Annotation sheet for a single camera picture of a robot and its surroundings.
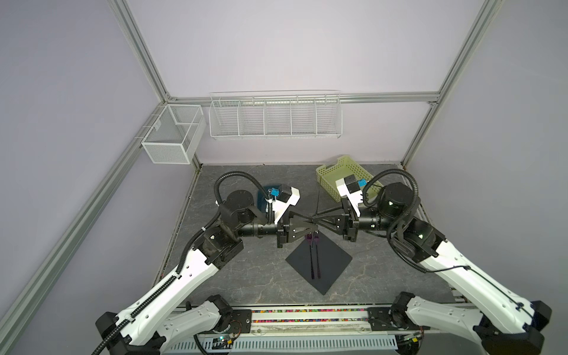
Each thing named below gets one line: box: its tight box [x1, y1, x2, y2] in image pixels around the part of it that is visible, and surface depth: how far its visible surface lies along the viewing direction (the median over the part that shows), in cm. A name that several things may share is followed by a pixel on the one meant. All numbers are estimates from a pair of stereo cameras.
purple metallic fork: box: [314, 229, 321, 280], surface depth 91 cm
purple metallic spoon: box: [306, 232, 315, 281], surface depth 93 cm
